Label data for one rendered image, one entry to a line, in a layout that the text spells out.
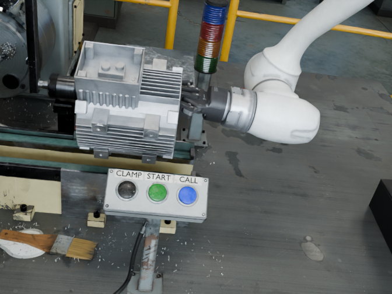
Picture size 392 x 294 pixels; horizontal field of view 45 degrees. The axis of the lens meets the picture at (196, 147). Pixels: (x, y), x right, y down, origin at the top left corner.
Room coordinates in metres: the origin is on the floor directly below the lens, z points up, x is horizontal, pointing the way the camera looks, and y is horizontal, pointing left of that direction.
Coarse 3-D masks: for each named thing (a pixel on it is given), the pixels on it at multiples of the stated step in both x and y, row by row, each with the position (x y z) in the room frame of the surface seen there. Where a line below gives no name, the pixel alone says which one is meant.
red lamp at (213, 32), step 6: (204, 24) 1.17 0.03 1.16; (210, 24) 1.16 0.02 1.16; (222, 24) 1.17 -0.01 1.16; (204, 30) 1.17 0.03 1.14; (210, 30) 1.16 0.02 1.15; (216, 30) 1.16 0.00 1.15; (222, 30) 1.18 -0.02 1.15; (204, 36) 1.16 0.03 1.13; (210, 36) 1.16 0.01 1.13; (216, 36) 1.16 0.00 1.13
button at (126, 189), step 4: (120, 184) 0.60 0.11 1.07; (124, 184) 0.60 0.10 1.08; (128, 184) 0.60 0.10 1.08; (132, 184) 0.60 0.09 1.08; (120, 188) 0.59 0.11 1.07; (124, 188) 0.59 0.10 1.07; (128, 188) 0.59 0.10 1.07; (132, 188) 0.59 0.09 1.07; (120, 192) 0.58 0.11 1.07; (124, 192) 0.59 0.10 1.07; (128, 192) 0.59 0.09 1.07; (132, 192) 0.59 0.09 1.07; (120, 196) 0.58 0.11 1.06; (124, 196) 0.58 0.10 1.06; (128, 196) 0.58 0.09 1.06; (132, 196) 0.59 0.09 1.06
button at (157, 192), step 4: (156, 184) 0.61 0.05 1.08; (160, 184) 0.61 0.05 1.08; (152, 188) 0.60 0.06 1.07; (156, 188) 0.60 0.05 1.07; (160, 188) 0.60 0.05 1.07; (164, 188) 0.60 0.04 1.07; (148, 192) 0.60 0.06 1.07; (152, 192) 0.59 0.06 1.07; (156, 192) 0.60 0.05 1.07; (160, 192) 0.60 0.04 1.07; (164, 192) 0.60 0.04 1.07; (152, 196) 0.59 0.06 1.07; (156, 196) 0.59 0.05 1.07; (160, 196) 0.59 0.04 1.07; (164, 196) 0.59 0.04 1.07; (156, 200) 0.59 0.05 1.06; (160, 200) 0.59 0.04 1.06
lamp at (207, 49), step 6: (198, 42) 1.18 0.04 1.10; (204, 42) 1.16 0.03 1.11; (210, 42) 1.16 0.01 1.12; (216, 42) 1.16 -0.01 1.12; (198, 48) 1.18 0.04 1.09; (204, 48) 1.16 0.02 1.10; (210, 48) 1.16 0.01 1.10; (216, 48) 1.17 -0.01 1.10; (204, 54) 1.16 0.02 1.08; (210, 54) 1.16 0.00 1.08; (216, 54) 1.17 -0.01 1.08
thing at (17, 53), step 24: (0, 0) 1.08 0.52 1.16; (0, 24) 1.03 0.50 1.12; (24, 24) 1.05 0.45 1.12; (48, 24) 1.17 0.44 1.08; (0, 48) 1.01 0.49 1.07; (24, 48) 1.04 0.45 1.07; (48, 48) 1.13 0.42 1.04; (0, 72) 1.03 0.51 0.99; (24, 72) 1.04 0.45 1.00; (0, 96) 1.04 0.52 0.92
